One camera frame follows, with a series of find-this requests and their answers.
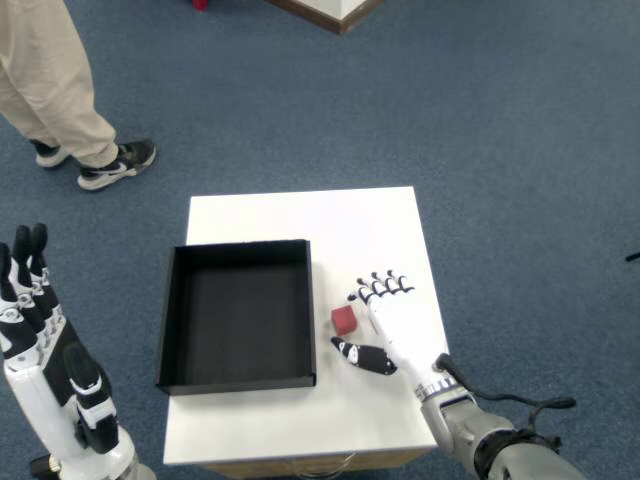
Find white top wooden table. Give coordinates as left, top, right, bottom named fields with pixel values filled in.
left=162, top=186, right=471, bottom=474

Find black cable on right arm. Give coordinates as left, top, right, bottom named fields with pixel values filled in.
left=432, top=352, right=576, bottom=441

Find black white sneaker with swoosh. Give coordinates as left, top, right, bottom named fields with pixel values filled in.
left=77, top=139, right=158, bottom=192

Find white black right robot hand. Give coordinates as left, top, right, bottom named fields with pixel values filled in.
left=330, top=269, right=460, bottom=397

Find red cube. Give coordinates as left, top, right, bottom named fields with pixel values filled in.
left=330, top=305, right=360, bottom=336

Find white cabinet with wooden base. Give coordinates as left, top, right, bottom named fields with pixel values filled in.
left=264, top=0, right=386, bottom=36

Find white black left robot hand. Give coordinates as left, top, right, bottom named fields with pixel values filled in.
left=0, top=222, right=137, bottom=474

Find black open box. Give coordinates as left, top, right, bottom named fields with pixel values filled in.
left=155, top=239, right=319, bottom=397

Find beige trousers of person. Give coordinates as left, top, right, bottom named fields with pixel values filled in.
left=0, top=0, right=120, bottom=170

